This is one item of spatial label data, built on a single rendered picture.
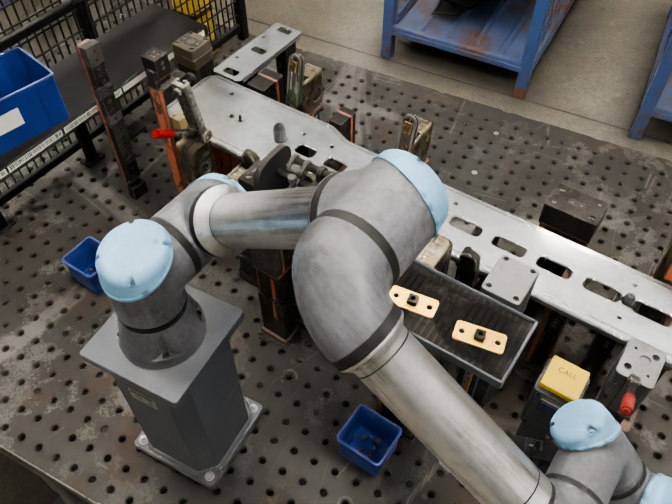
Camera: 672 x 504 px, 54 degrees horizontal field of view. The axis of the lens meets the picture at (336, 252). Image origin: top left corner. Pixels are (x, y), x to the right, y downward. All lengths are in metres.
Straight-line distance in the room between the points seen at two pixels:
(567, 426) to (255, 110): 1.17
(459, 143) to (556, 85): 1.60
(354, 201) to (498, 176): 1.33
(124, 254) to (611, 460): 0.71
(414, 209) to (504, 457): 0.29
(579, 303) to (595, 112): 2.23
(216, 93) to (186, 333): 0.85
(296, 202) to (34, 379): 1.02
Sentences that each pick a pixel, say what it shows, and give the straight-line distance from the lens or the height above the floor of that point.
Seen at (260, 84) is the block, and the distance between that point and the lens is 1.86.
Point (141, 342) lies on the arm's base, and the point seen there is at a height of 1.16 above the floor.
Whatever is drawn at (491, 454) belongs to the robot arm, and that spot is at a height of 1.39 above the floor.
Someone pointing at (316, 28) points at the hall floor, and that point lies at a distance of 3.92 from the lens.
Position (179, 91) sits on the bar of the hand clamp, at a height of 1.20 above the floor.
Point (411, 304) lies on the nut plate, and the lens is 1.11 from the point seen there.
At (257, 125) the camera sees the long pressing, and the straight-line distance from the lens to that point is 1.69.
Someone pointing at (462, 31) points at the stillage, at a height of 0.16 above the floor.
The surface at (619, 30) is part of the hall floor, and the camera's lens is 4.20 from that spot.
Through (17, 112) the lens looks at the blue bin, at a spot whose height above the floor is 1.11.
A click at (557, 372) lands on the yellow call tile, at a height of 1.16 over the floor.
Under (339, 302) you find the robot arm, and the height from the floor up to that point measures 1.53.
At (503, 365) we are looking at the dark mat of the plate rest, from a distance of 1.08.
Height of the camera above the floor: 2.08
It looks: 51 degrees down
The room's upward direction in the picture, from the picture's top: 1 degrees counter-clockwise
